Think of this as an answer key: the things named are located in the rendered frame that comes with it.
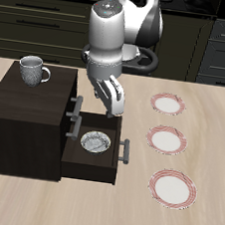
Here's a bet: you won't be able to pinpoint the white plate with red rim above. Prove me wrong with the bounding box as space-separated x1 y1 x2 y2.
144 166 201 213
147 91 188 117
143 123 189 158

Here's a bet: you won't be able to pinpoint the dark wooden cabinet drawer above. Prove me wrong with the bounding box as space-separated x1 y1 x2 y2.
58 108 135 187

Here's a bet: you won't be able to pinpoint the dark wooden cabinet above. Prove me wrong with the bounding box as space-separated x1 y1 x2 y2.
0 58 90 185

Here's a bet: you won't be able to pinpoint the grey patterned mug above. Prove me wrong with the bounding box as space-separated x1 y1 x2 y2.
16 53 55 90

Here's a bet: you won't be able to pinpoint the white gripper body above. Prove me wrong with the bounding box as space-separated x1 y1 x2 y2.
90 73 129 117

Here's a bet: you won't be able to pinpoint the white marbled bowl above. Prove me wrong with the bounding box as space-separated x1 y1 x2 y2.
78 128 113 157

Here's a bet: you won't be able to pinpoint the flat black base plate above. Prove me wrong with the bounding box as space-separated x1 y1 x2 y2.
79 40 161 74

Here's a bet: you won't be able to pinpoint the dark kitchen cupboards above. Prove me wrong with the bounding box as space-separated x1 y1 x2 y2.
0 0 225 88

